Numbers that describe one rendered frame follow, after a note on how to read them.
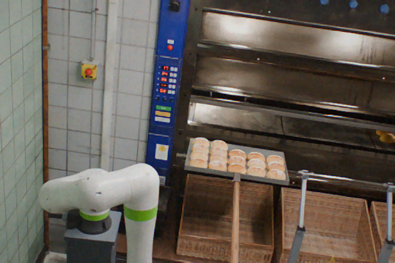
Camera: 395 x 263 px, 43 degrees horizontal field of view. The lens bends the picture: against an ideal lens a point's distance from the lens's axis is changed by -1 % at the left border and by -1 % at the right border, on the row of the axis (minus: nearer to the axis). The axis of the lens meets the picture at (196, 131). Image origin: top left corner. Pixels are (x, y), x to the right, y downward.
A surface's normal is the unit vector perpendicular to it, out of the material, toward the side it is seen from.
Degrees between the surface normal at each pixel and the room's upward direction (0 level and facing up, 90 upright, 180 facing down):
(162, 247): 0
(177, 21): 90
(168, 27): 90
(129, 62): 90
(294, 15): 90
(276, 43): 70
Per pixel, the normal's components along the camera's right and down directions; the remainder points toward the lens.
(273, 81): -0.03, 0.11
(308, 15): -0.07, 0.44
